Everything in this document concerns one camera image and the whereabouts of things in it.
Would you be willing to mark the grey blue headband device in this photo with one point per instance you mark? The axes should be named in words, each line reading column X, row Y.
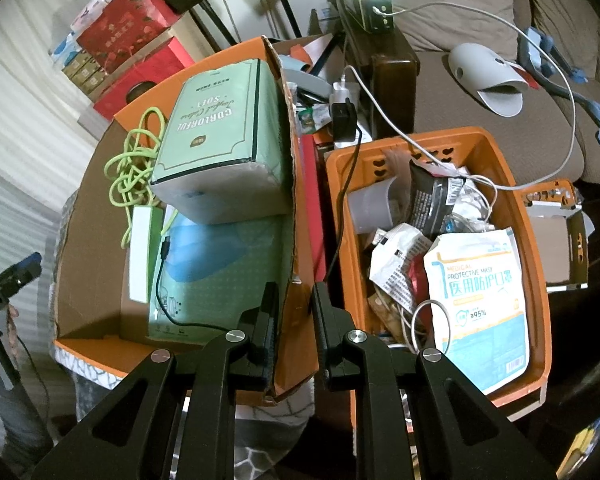
column 536, row 40

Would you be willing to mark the beige sofa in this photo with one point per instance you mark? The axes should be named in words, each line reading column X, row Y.
column 480, row 0

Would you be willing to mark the black speaker stand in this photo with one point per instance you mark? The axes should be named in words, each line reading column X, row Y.
column 215, row 25
column 284, row 5

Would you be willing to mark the blue white packets pile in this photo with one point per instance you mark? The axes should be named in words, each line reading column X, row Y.
column 87, row 15

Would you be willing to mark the green tissue pack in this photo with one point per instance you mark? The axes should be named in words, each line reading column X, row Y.
column 215, row 120

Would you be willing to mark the black snack packet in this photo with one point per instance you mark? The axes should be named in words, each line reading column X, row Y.
column 430, row 200

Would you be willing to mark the white blue mask packet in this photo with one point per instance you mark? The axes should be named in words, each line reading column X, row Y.
column 480, row 320

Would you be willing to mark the person's grey trousers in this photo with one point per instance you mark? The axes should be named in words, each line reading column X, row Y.
column 15, row 420

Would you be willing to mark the yellow blue packet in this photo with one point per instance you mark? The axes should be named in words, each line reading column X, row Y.
column 585, row 450

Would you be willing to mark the small brown box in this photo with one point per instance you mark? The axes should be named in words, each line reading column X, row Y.
column 95, row 85
column 85, row 72
column 76, row 60

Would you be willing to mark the red flat box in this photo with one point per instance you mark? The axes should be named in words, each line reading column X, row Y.
column 312, row 185

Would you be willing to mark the red gift box round label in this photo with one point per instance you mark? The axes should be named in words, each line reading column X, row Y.
column 150, row 75

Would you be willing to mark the translucent plastic cup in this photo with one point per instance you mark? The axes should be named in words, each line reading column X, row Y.
column 372, row 205

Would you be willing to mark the white curved massager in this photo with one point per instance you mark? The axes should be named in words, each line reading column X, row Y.
column 480, row 65

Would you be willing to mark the portable lamp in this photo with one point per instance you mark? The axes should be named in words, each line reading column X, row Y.
column 375, row 12

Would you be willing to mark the white crumpled packet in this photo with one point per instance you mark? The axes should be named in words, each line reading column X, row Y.
column 395, row 270

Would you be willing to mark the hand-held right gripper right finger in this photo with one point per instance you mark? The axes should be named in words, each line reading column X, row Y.
column 325, row 345

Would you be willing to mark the dark wooden sofa armrest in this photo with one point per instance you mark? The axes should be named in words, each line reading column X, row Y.
column 392, row 85

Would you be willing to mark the white charger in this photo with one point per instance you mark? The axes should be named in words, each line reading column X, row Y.
column 344, row 92

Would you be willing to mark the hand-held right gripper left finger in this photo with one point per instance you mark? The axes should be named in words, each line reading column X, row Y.
column 265, row 340

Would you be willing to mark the red patterned gift box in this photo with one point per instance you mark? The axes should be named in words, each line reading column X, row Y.
column 125, row 20

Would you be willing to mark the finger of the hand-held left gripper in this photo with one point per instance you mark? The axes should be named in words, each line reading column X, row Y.
column 22, row 267

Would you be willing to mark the orange plastic basket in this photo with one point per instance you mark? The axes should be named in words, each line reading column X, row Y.
column 525, row 260

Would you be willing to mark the small orange basket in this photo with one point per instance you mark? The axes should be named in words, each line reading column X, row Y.
column 555, row 240

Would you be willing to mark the orange cardboard box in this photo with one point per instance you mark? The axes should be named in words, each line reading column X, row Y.
column 95, row 260

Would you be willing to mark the green pack of blue masks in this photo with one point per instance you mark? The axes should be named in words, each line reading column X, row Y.
column 220, row 255

